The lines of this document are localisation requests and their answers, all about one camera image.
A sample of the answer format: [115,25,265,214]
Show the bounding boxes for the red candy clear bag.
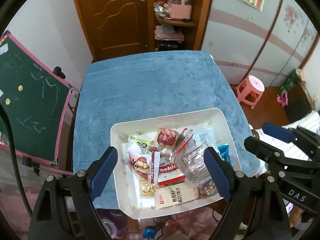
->
[155,127,193,159]

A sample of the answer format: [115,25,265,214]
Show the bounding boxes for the brown wooden door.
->
[74,0,150,61]

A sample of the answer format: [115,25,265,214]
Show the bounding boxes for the dark red brown snack packet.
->
[127,144,161,185]

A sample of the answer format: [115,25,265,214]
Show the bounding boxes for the green bag on floor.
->
[279,68,306,95]

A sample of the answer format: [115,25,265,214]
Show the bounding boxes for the pink basket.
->
[168,0,193,20]

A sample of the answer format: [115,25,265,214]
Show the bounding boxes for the wooden corner shelf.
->
[147,0,212,51]

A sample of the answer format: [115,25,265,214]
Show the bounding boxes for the white plastic tray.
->
[110,108,241,219]

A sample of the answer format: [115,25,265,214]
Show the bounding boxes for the green pastry packet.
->
[129,135,155,151]

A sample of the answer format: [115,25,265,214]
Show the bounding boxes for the large white blue bag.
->
[193,126,216,147]

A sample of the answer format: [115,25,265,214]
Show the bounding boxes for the pink plastic stool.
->
[236,75,265,109]

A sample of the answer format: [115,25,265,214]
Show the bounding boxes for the red white cookie packet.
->
[157,163,185,186]

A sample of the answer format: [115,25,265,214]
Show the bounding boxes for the blue table cloth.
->
[73,50,261,210]

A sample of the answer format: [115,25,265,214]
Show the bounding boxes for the clear bag yellow puffs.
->
[139,178,158,197]

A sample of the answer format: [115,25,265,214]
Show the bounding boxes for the clear bag brown cakes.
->
[172,134,211,187]

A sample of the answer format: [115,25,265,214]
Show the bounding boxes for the pink toy on floor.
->
[277,92,289,108]

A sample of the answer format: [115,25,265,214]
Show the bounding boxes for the black cable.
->
[0,102,33,217]

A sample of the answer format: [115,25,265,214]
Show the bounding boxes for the folded pink cloths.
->
[155,24,184,43]

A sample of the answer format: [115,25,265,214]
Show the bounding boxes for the beige soda cracker pack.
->
[154,182,199,210]

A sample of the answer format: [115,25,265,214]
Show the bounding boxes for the green chalkboard pink frame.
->
[1,31,75,166]

